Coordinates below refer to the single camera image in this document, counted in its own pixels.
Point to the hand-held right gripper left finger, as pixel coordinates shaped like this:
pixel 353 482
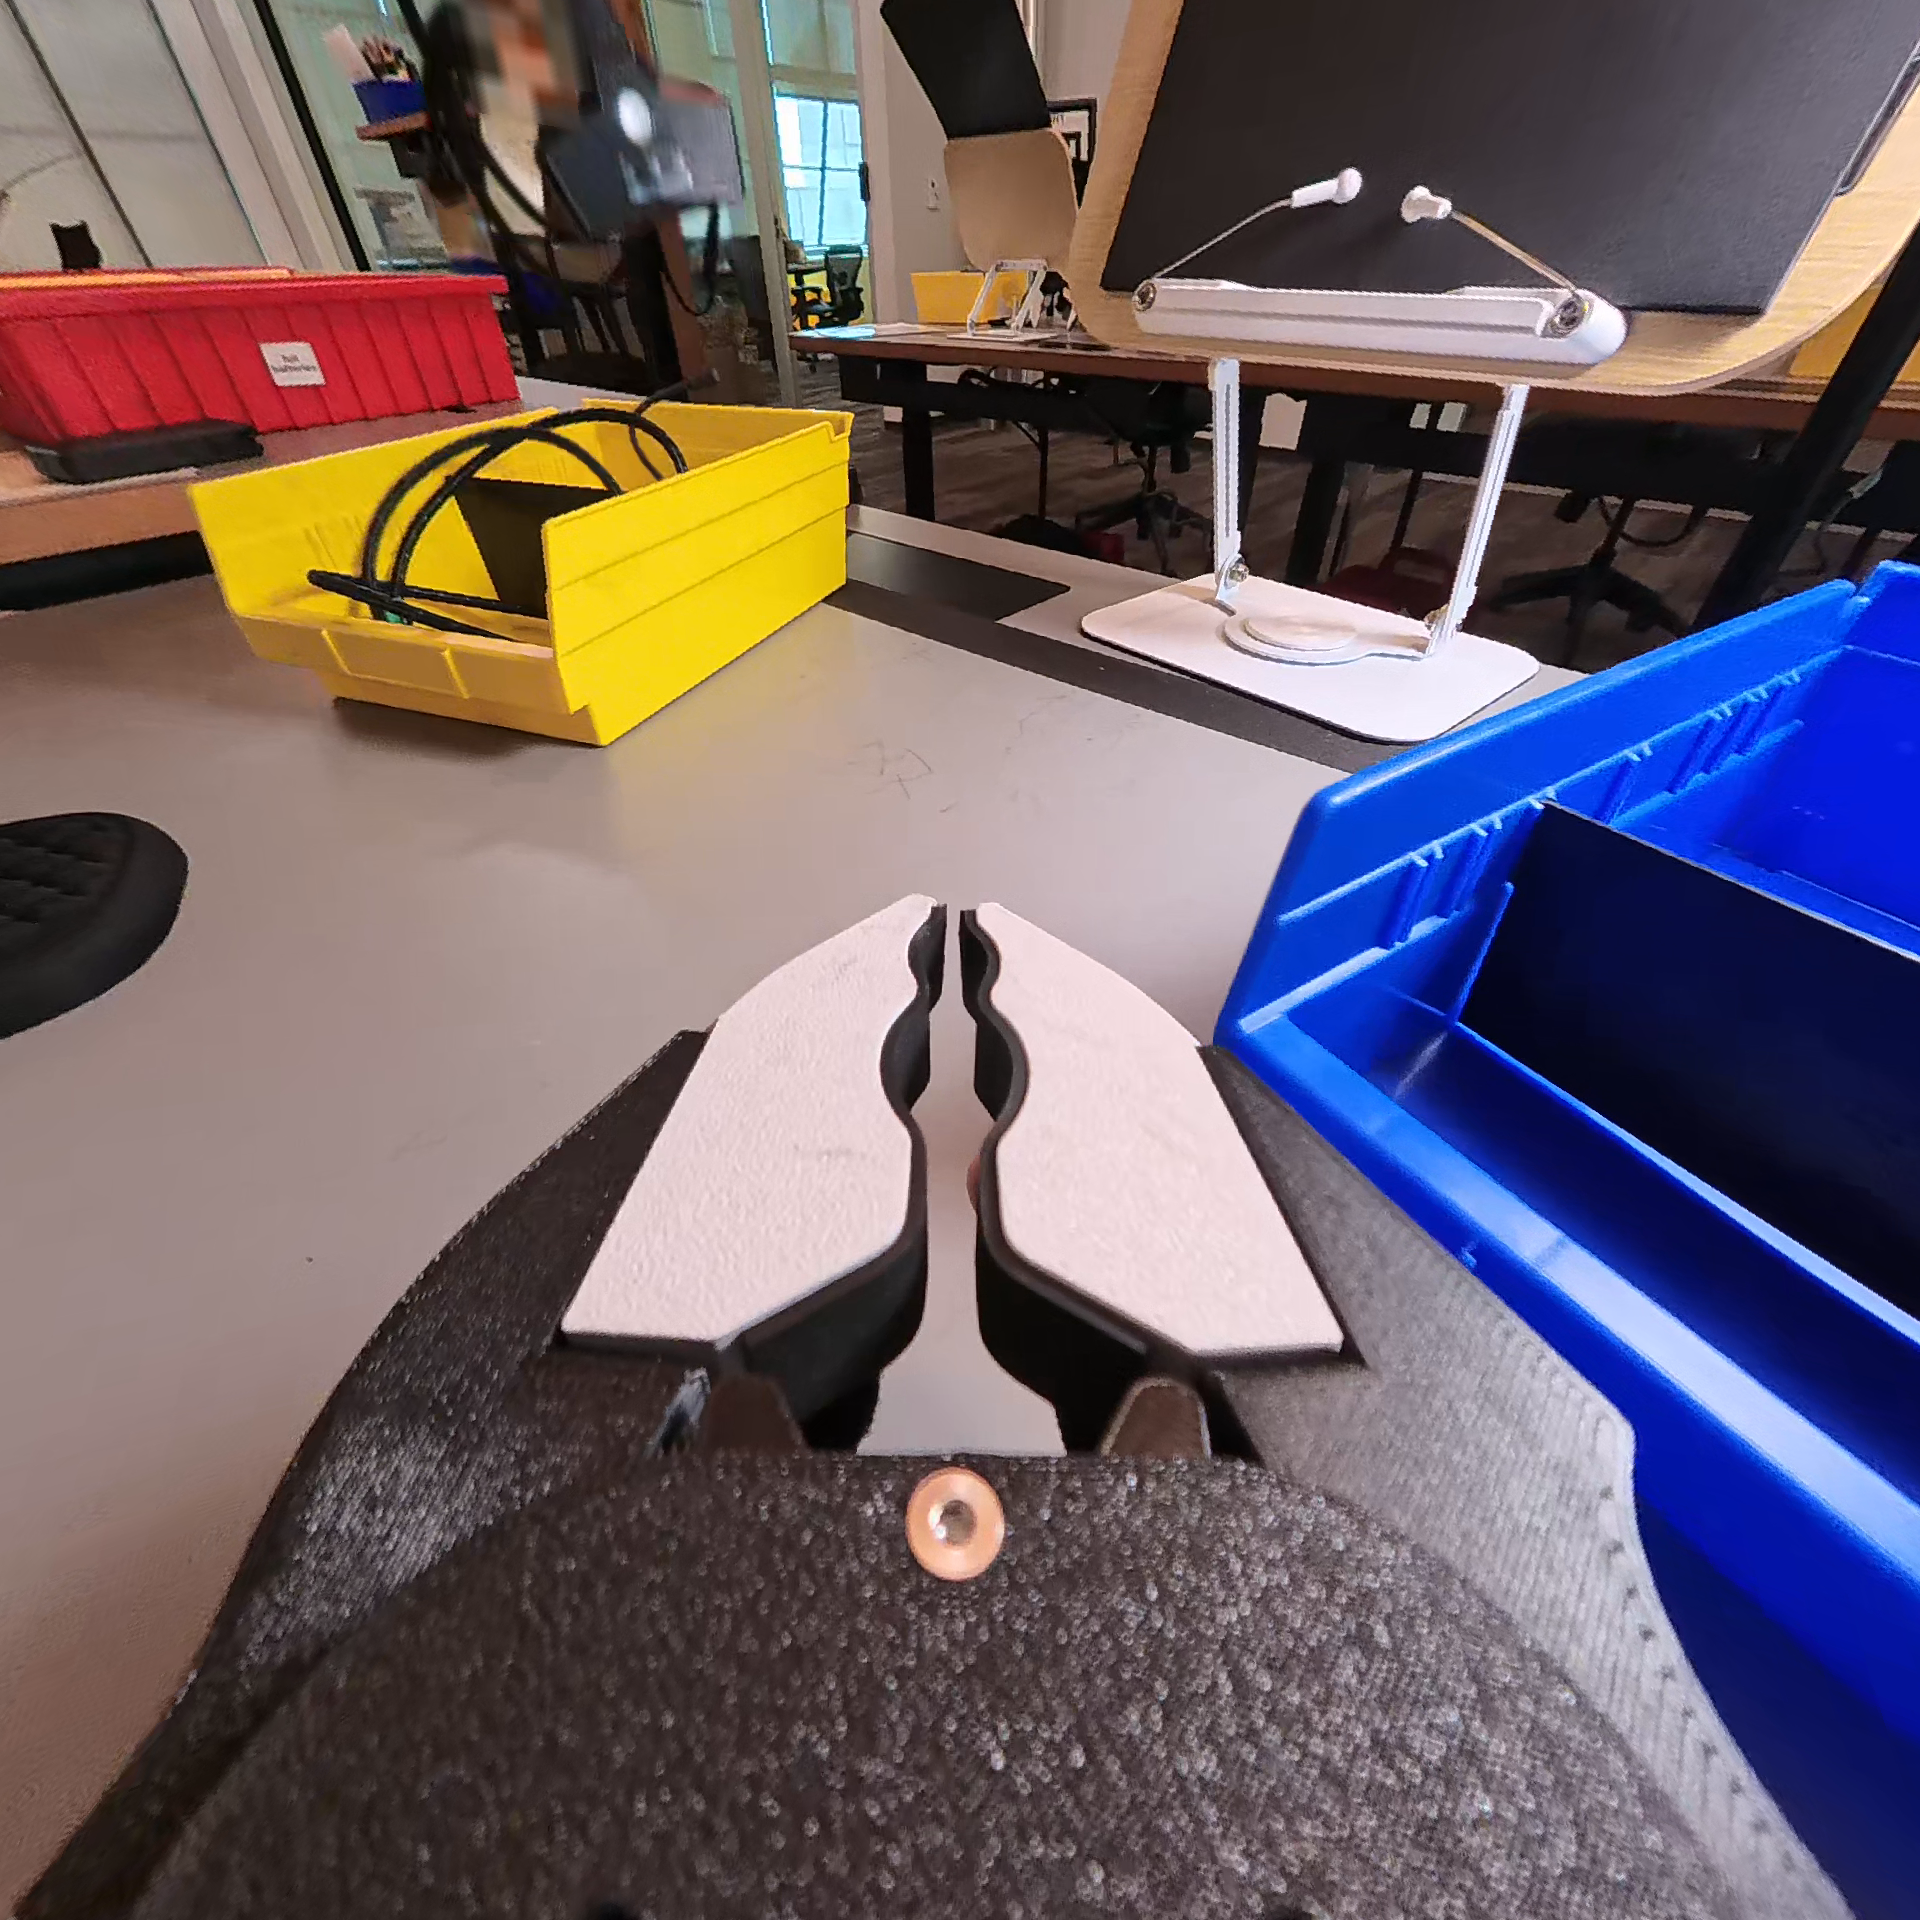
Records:
pixel 764 1156

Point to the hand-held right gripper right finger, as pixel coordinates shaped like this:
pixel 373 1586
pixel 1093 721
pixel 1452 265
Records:
pixel 1141 1172

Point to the yellow plastic bin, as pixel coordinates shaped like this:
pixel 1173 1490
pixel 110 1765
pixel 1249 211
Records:
pixel 674 570

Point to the black bin divider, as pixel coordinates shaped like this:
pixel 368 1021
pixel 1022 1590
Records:
pixel 1694 1021
pixel 518 548

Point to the blue plastic bin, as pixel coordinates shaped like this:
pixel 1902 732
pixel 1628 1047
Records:
pixel 1724 1426

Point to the black chair armrest pad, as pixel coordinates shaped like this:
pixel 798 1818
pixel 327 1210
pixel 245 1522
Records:
pixel 76 916

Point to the wooden office desk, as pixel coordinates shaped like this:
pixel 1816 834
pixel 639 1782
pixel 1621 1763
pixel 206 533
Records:
pixel 930 348

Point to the white tablet stand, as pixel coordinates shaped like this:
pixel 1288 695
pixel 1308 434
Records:
pixel 1349 324

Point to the small yellow bin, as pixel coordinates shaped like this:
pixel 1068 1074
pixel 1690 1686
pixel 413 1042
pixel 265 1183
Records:
pixel 937 298

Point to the flat black case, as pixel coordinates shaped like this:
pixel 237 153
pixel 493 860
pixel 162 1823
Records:
pixel 143 452

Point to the black tripod leg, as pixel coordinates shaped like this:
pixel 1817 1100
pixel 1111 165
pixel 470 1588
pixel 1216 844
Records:
pixel 1816 435

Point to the red plastic bin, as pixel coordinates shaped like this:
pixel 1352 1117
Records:
pixel 150 359

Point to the black board with wooden edge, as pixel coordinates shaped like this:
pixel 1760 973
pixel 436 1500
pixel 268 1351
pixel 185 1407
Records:
pixel 967 61
pixel 1500 121

